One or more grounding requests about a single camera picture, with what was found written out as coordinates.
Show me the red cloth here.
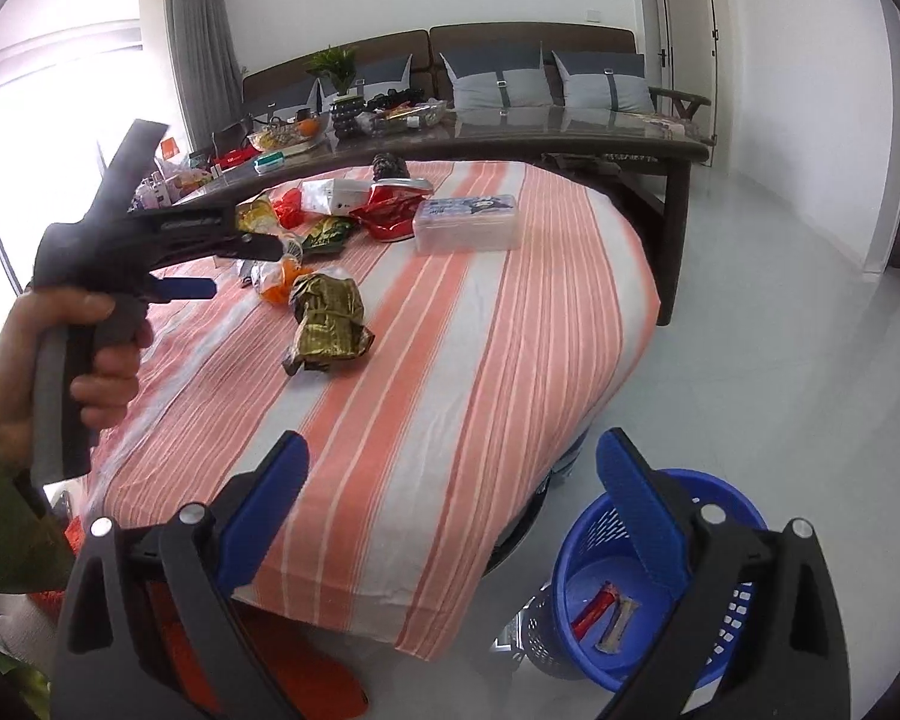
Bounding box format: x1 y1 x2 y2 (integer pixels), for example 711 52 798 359
146 577 368 720

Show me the grey strapped pillow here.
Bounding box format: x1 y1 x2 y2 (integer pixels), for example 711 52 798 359
551 51 657 115
439 45 556 113
319 54 413 102
244 79 323 125

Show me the person's left hand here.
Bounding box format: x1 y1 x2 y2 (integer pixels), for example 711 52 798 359
0 289 155 466

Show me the potted green plant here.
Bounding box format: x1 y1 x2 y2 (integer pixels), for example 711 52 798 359
304 45 361 98

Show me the brown sofa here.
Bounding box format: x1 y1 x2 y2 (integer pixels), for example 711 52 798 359
240 21 646 125

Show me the wooden chair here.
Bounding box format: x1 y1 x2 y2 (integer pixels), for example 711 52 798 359
649 84 713 147

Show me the orange white striped tablecloth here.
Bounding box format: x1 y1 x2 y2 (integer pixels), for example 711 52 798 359
86 157 661 657

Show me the person's left forearm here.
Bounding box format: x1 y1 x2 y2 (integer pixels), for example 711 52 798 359
0 382 76 608

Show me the fruit tray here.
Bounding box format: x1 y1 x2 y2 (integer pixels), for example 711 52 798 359
247 112 331 155

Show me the clear glass snack tray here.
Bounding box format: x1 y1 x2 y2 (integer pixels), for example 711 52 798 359
371 99 447 134

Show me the clear plastic box printed lid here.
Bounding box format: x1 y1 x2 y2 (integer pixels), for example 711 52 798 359
412 195 522 256

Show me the orange crumpled wrapper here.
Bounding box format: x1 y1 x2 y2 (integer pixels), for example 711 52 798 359
259 259 316 308

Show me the red plastic wrapper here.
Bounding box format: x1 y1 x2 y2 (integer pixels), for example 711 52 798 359
272 187 305 230

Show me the blue plastic basket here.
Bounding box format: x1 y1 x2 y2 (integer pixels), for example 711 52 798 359
544 469 770 695

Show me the green white milk carton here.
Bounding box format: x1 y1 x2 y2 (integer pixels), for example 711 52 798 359
300 178 372 217

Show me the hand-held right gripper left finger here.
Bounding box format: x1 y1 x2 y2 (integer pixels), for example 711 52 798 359
49 431 312 720

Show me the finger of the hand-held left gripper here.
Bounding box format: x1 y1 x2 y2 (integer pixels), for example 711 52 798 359
139 274 218 301
225 229 286 263

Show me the gold green crumpled wrapper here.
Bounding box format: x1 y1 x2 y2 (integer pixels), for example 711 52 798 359
283 271 376 377

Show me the white door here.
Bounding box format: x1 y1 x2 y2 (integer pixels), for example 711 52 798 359
652 0 721 136

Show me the black studded box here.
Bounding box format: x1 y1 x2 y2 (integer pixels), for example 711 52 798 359
328 96 368 142

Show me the brown silver snack wrapper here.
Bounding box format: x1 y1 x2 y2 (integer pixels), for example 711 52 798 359
596 594 640 650

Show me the red snack wrapper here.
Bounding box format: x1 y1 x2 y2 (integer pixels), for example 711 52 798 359
572 586 617 638

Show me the grey plastic basket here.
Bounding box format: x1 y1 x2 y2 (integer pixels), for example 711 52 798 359
491 585 571 680

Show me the green snack wrapper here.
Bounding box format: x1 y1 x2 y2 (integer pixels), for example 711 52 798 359
300 216 361 252

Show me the yellow snack bag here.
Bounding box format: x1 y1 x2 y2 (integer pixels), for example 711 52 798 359
234 195 280 237

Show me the grey curtain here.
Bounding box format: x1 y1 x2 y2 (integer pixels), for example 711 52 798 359
161 0 245 158

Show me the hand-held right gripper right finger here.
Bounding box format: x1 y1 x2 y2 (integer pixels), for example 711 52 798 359
595 427 852 720

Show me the dark glass-top table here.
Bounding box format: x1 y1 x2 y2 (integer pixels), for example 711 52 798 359
131 106 713 327

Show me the crushed red can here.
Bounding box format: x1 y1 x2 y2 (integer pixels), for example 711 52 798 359
351 184 430 242

